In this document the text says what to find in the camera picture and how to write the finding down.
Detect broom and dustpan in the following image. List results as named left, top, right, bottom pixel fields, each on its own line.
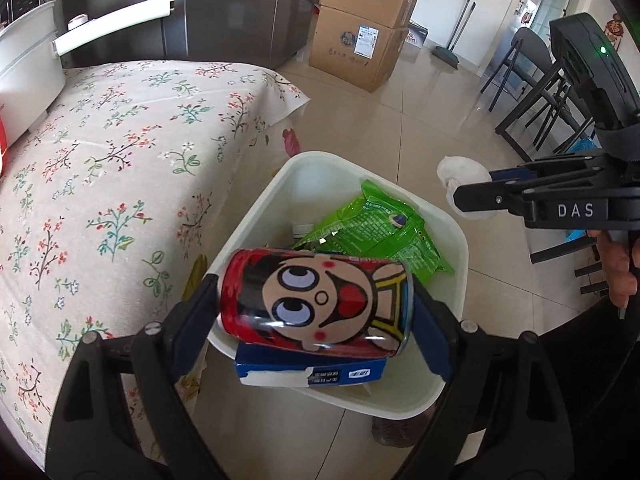
left=432, top=0, right=477, bottom=69

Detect large brown cardboard box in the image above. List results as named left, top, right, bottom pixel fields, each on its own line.
left=308, top=5, right=409, bottom=94

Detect green snack bag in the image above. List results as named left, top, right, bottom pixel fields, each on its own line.
left=291, top=179, right=456, bottom=289

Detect torn blue toothpaste box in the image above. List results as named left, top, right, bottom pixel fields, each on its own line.
left=235, top=341, right=389, bottom=391

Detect grey refrigerator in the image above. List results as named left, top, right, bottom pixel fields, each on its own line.
left=60, top=0, right=327, bottom=69

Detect person's dark trousers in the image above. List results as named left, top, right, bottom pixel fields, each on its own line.
left=537, top=297, right=640, bottom=480

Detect black chair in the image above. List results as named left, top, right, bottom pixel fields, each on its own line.
left=480, top=26, right=601, bottom=157

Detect red cartoon drink can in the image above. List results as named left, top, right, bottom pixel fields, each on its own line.
left=219, top=247, right=414, bottom=358

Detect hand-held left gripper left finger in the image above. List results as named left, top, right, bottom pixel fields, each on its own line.
left=45, top=274, right=223, bottom=480

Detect person's right hand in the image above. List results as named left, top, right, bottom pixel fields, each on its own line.
left=587, top=230, right=633, bottom=309

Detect white plastic bin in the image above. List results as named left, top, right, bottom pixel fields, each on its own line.
left=205, top=151, right=469, bottom=421

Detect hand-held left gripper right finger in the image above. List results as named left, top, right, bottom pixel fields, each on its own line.
left=414, top=285, right=576, bottom=480

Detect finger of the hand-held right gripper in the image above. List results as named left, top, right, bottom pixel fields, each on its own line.
left=452, top=179, right=532, bottom=214
left=489, top=162, right=538, bottom=183

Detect white tissue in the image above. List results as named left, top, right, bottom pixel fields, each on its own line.
left=436, top=155, right=502, bottom=222

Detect white electric cooking pot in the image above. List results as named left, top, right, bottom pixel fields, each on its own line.
left=0, top=0, right=176, bottom=142

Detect floral tablecloth table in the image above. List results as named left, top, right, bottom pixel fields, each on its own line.
left=0, top=60, right=312, bottom=466

